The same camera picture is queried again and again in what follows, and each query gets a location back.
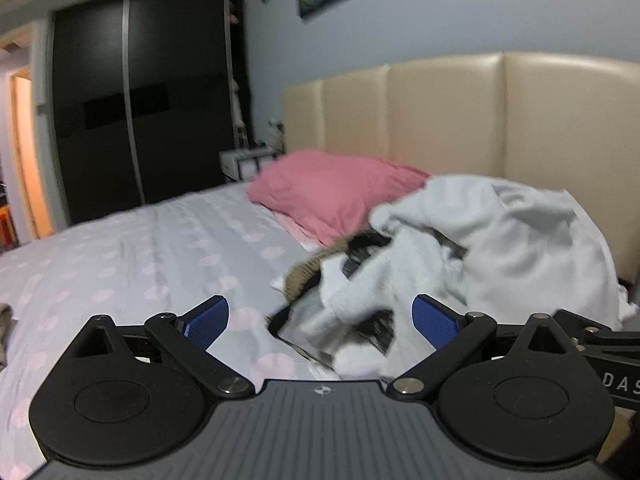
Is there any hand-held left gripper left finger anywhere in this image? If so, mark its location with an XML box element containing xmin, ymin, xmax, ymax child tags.
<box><xmin>75</xmin><ymin>296</ymin><xmax>253</xmax><ymax>401</ymax></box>

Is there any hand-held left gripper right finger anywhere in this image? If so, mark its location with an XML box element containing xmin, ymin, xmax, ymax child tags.
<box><xmin>392</xmin><ymin>296</ymin><xmax>581</xmax><ymax>401</ymax></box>

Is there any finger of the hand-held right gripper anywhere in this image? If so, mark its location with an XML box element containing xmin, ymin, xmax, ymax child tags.
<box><xmin>552</xmin><ymin>309</ymin><xmax>615</xmax><ymax>337</ymax></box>

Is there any black and white garment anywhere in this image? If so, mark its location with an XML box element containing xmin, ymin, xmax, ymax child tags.
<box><xmin>265</xmin><ymin>232</ymin><xmax>401</xmax><ymax>366</ymax></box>

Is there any polka dot bed sheet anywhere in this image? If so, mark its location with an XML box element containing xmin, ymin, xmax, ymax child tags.
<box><xmin>0</xmin><ymin>180</ymin><xmax>341</xmax><ymax>480</ymax></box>

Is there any khaki brown garment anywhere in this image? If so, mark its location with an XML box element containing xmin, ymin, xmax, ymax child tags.
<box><xmin>282</xmin><ymin>237</ymin><xmax>361</xmax><ymax>303</ymax></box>

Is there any pink pillow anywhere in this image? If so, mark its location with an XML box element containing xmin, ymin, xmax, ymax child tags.
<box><xmin>247</xmin><ymin>148</ymin><xmax>432</xmax><ymax>247</ymax></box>

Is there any white nightstand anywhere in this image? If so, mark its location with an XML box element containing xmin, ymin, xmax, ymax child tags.
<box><xmin>219</xmin><ymin>146</ymin><xmax>281</xmax><ymax>183</ymax></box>

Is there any beige padded headboard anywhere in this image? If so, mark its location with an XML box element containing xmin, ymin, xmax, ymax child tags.
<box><xmin>283</xmin><ymin>51</ymin><xmax>640</xmax><ymax>281</ymax></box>

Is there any beige cloth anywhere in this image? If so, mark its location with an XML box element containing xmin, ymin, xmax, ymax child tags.
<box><xmin>0</xmin><ymin>304</ymin><xmax>16</xmax><ymax>371</ymax></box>

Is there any black sliding wardrobe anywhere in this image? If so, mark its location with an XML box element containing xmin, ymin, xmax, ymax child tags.
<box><xmin>49</xmin><ymin>0</ymin><xmax>251</xmax><ymax>226</ymax></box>

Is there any orange lit doorway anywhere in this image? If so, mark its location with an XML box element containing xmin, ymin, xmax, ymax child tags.
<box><xmin>10</xmin><ymin>67</ymin><xmax>55</xmax><ymax>241</ymax></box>

